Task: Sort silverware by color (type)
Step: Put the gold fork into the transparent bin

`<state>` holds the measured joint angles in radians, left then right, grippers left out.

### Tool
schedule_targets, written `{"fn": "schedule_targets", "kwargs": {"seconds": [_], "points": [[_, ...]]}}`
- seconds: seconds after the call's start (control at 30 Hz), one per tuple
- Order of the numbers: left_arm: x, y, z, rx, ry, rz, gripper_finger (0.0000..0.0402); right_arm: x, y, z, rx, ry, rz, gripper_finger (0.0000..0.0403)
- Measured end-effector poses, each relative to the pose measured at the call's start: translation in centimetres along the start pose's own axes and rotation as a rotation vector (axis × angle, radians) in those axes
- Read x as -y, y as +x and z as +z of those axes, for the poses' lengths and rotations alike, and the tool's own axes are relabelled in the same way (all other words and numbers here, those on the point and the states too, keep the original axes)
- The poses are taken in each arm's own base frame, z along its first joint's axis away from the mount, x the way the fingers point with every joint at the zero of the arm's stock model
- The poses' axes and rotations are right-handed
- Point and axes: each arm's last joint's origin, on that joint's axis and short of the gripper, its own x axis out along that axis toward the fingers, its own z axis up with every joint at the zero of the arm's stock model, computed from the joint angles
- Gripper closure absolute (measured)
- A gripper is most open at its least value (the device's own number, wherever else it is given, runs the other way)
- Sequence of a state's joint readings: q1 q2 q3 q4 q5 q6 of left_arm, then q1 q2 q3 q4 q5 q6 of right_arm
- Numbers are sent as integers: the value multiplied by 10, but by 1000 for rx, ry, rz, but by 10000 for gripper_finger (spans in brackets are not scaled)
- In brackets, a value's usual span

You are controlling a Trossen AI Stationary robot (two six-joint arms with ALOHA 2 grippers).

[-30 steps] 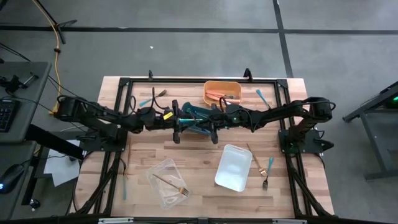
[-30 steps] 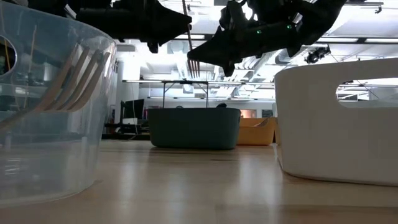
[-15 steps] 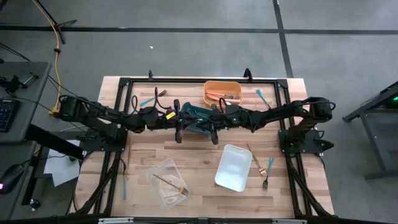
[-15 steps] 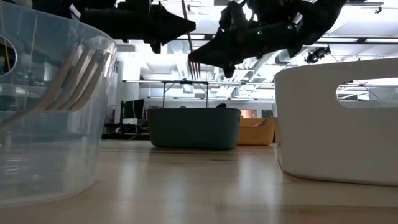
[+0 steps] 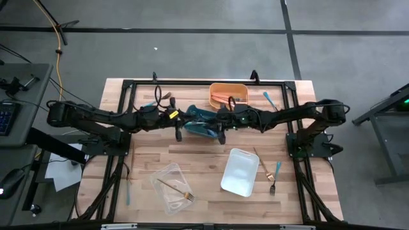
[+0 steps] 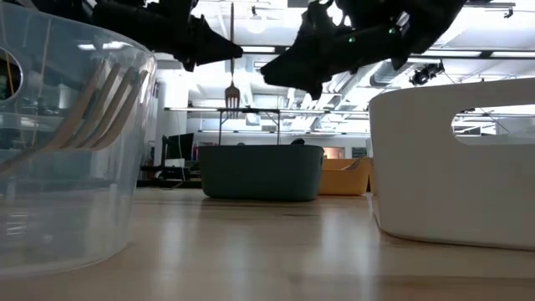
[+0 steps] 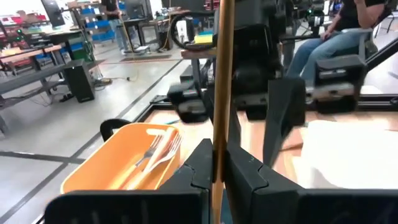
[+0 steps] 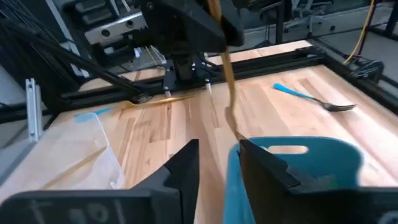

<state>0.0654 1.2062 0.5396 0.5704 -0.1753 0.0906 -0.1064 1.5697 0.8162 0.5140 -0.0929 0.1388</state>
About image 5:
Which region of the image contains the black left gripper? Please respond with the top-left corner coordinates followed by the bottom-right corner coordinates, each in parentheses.
top-left (159, 96), bottom-right (205, 142)

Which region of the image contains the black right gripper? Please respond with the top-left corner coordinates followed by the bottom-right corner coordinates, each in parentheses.
top-left (204, 107), bottom-right (245, 145)

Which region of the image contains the teal plastic bin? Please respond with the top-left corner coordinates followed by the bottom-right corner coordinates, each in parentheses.
top-left (183, 104), bottom-right (222, 139)

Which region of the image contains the teal-handled black fork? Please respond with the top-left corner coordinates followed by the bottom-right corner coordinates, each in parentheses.
top-left (270, 160), bottom-right (282, 197)
top-left (143, 91), bottom-right (173, 107)
top-left (263, 91), bottom-right (279, 112)

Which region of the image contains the clear plastic bin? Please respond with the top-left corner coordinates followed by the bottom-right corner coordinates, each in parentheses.
top-left (149, 162), bottom-right (196, 215)

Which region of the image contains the orange plastic bin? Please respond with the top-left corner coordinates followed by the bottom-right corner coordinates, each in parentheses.
top-left (209, 82), bottom-right (249, 111)

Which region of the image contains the white plastic bin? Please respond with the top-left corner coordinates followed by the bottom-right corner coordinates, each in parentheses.
top-left (219, 147), bottom-right (261, 198)

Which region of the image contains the white paper sheet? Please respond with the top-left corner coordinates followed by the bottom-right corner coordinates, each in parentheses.
top-left (44, 143), bottom-right (84, 192)

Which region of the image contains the black flat bar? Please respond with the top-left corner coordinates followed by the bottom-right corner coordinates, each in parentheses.
top-left (27, 127), bottom-right (88, 165)

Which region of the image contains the black tripod stand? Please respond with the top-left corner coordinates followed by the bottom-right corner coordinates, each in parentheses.
top-left (33, 0), bottom-right (81, 46)

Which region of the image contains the grey desk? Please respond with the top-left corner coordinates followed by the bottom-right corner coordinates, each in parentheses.
top-left (0, 63), bottom-right (54, 148)

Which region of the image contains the grey metal cart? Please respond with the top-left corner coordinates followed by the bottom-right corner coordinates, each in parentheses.
top-left (352, 82), bottom-right (409, 185)

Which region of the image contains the black clamp device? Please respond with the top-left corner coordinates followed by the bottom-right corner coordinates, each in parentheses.
top-left (0, 74), bottom-right (42, 97)

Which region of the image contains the grey desk extension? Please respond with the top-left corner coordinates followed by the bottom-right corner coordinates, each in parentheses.
top-left (0, 145), bottom-right (39, 226)

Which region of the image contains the black keyboard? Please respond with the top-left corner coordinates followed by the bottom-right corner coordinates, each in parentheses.
top-left (0, 102), bottom-right (20, 137)

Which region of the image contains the black computer mouse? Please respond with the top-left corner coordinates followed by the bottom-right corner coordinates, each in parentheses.
top-left (0, 168), bottom-right (27, 200)

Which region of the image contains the black device with green light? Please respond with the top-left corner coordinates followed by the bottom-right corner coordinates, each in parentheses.
top-left (394, 83), bottom-right (409, 112)

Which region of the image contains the black aluminium table frame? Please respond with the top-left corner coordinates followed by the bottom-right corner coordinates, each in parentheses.
top-left (68, 78), bottom-right (344, 230)

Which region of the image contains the teal-handled black utensil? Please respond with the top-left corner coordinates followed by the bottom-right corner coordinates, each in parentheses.
top-left (125, 162), bottom-right (132, 207)

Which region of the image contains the black cable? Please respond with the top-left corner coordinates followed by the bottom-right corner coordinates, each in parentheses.
top-left (47, 78), bottom-right (100, 111)
top-left (0, 43), bottom-right (31, 63)

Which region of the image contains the silver metal bracket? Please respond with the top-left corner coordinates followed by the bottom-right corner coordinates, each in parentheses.
top-left (279, 224), bottom-right (316, 230)
top-left (100, 223), bottom-right (139, 230)

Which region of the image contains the yellow cable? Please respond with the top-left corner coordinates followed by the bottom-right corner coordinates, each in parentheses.
top-left (31, 0), bottom-right (65, 102)

